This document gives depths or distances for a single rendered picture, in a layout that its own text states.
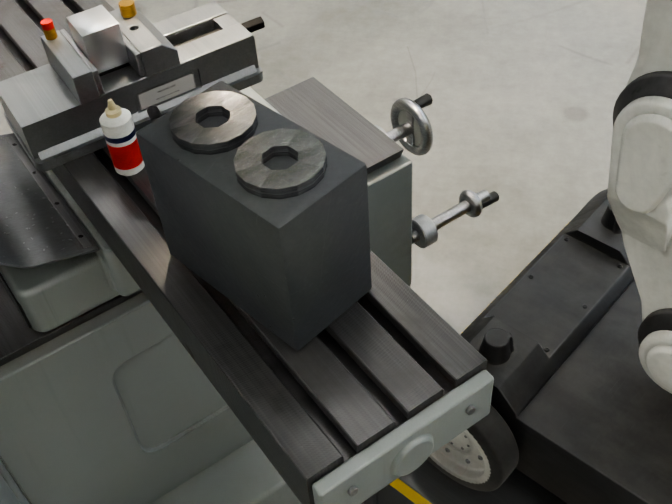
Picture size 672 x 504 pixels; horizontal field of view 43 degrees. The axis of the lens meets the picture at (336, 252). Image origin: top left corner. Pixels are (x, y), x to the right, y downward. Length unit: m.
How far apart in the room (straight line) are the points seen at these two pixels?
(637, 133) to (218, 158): 0.47
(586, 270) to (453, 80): 1.49
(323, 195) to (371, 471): 0.28
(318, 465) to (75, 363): 0.57
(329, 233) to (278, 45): 2.25
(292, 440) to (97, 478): 0.74
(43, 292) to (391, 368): 0.53
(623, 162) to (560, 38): 2.05
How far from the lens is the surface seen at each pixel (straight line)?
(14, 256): 1.17
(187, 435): 1.59
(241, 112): 0.89
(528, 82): 2.86
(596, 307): 1.41
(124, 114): 1.12
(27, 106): 1.22
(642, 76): 1.04
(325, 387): 0.89
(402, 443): 0.87
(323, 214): 0.82
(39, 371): 1.30
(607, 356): 1.38
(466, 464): 1.39
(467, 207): 1.66
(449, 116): 2.70
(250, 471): 1.68
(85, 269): 1.23
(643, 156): 1.04
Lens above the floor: 1.65
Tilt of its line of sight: 46 degrees down
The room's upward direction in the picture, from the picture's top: 5 degrees counter-clockwise
